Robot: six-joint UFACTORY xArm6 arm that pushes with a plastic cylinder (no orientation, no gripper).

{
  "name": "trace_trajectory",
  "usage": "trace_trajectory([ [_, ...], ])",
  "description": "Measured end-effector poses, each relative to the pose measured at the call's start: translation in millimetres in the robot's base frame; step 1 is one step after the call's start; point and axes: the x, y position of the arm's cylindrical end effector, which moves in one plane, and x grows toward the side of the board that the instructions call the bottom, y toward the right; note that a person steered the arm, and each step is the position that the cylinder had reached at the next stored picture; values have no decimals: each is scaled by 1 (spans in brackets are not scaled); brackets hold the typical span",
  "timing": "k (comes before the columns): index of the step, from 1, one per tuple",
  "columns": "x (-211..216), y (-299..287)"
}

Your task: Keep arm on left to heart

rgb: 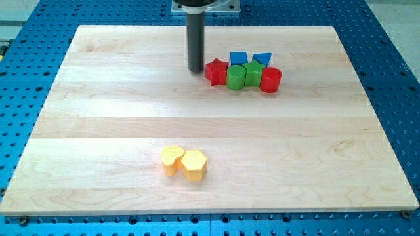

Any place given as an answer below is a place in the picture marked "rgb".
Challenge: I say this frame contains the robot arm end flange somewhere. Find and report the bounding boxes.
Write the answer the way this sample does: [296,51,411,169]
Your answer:
[171,0,241,16]

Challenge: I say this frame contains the yellow heart block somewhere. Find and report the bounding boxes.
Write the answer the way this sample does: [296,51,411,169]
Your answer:
[161,146,185,177]

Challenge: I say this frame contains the red star block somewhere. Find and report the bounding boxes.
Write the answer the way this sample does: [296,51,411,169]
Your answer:
[205,58,229,86]

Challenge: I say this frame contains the yellow hexagon block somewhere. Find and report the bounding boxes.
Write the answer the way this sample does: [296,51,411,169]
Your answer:
[181,149,207,182]

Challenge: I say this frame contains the green cylinder block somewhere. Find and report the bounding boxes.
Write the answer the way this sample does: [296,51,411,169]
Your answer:
[226,65,246,90]

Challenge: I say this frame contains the green star block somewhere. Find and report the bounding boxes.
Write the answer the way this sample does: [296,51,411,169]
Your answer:
[243,60,266,87]

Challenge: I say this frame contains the blue cube block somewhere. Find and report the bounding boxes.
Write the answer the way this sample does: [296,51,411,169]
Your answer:
[230,51,248,66]

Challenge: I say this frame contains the red cylinder block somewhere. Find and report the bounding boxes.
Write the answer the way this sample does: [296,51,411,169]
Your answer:
[260,67,282,93]

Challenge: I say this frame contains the blue triangle block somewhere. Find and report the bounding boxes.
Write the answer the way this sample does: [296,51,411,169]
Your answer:
[252,52,272,68]

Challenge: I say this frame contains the light wooden board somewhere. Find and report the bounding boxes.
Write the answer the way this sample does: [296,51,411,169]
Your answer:
[1,25,419,216]

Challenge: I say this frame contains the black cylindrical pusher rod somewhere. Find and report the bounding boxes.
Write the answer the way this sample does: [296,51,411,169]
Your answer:
[186,12,205,73]

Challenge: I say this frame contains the blue perforated metal base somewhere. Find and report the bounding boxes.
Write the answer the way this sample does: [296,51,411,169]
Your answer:
[1,1,419,235]

